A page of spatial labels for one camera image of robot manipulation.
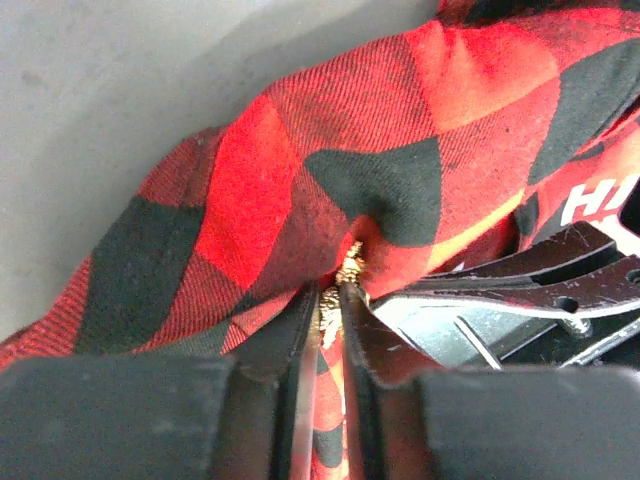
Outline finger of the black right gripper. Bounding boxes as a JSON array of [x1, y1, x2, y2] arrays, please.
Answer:
[[427, 222, 623, 280], [372, 252, 640, 371]]

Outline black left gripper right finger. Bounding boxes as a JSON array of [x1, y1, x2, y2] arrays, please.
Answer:
[[340, 285, 639, 479]]

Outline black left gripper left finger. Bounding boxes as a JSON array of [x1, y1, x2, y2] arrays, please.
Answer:
[[1, 285, 319, 479]]

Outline gold leaf brooch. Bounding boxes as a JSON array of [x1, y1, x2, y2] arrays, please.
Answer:
[[319, 240, 372, 351]]

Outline red black plaid shirt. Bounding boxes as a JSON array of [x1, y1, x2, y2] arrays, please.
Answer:
[[1, 1, 639, 479]]

